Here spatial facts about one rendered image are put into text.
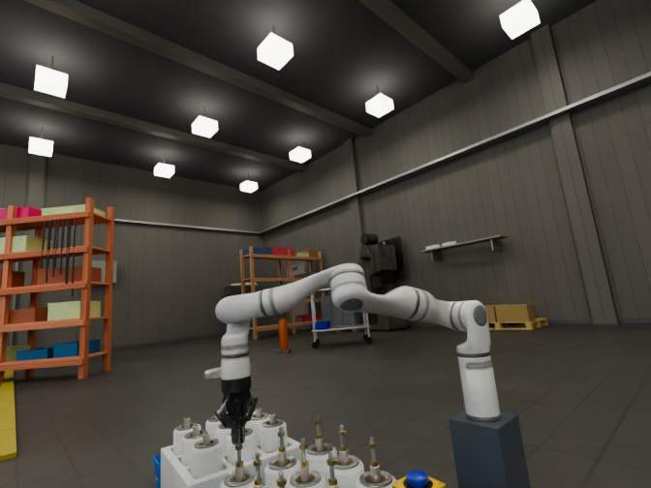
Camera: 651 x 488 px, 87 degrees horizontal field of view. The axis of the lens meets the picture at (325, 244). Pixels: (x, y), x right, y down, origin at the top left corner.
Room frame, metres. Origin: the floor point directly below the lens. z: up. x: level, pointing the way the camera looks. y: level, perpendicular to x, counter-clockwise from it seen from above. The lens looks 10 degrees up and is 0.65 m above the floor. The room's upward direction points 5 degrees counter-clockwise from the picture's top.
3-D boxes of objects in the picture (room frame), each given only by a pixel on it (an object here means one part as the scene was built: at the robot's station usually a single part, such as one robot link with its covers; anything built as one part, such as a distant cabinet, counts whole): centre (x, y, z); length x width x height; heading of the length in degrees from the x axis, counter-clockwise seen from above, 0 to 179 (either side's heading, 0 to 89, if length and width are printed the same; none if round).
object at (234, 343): (0.93, 0.26, 0.62); 0.09 x 0.07 x 0.15; 171
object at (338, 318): (9.18, -0.41, 0.59); 1.20 x 0.80 x 1.19; 43
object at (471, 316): (1.06, -0.41, 0.54); 0.09 x 0.09 x 0.17; 30
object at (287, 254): (9.61, 1.23, 1.19); 2.64 x 0.70 x 2.39; 133
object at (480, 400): (1.06, -0.41, 0.39); 0.09 x 0.09 x 0.17; 43
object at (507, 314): (6.36, -3.13, 0.20); 1.12 x 0.75 x 0.40; 42
